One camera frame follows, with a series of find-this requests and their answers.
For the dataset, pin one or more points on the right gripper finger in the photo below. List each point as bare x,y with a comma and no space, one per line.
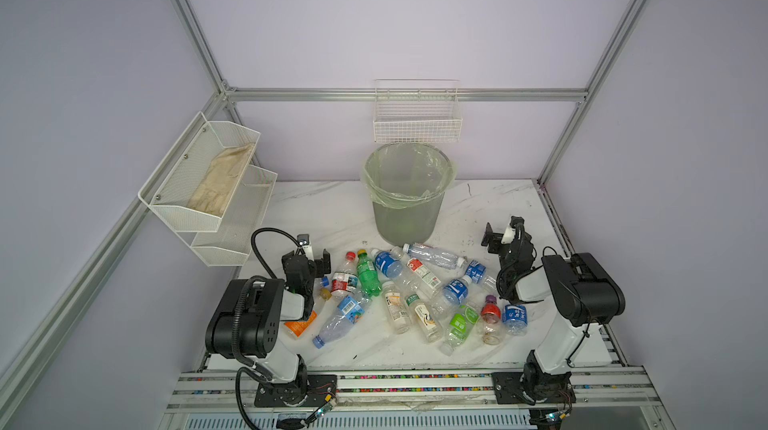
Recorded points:
491,240
517,222

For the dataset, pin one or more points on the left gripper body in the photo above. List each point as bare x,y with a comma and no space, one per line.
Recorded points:
321,263

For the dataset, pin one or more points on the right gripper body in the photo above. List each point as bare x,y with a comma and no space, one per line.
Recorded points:
494,238

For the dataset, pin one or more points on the orange label bottle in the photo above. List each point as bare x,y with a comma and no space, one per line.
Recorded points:
297,328

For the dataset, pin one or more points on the large blue label water bottle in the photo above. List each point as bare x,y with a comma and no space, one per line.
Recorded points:
348,313

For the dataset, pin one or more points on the red green label clear bottle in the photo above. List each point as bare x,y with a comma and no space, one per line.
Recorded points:
416,276

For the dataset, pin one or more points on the blue label white cap bottle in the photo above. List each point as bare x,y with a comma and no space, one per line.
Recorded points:
386,263

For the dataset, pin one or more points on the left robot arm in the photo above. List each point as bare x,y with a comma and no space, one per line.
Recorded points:
246,325

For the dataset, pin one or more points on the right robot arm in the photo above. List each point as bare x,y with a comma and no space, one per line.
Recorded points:
584,295

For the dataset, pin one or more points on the mesh waste bin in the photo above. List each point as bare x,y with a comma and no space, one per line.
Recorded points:
406,226

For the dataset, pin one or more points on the green bin liner bag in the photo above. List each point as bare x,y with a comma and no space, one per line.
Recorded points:
404,175

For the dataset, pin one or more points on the red white label bottle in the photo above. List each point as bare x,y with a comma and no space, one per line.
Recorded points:
344,281

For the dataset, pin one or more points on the Pocari Sweat bottle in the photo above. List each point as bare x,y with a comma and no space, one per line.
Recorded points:
480,275

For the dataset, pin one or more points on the green soda bottle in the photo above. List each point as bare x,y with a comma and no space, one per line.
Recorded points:
367,274

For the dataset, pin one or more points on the clear purple label bottle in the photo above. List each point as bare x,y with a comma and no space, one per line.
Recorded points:
436,256

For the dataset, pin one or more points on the upright blue label bottle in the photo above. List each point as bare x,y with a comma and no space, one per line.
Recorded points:
515,319

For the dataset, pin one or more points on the purple cap red bottle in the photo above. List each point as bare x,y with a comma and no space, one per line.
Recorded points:
491,321

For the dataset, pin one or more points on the lower white mesh shelf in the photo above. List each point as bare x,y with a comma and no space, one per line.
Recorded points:
230,244

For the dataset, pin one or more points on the white mesh shelf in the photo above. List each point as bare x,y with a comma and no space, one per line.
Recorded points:
230,244
167,192

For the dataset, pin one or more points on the lime green label bottle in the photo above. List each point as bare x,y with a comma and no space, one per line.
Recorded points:
460,327

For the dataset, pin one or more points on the white cap tea bottle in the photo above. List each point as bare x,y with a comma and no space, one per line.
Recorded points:
396,308

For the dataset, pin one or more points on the green cap crane label bottle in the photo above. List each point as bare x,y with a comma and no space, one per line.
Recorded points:
424,318

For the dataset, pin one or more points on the upper white mesh shelf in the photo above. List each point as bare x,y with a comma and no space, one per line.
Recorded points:
167,192

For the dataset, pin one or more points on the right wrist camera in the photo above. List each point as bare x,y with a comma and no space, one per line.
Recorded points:
508,235

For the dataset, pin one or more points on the white wire wall basket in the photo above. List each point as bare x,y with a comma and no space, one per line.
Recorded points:
416,111

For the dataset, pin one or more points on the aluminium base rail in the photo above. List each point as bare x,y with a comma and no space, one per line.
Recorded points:
613,397

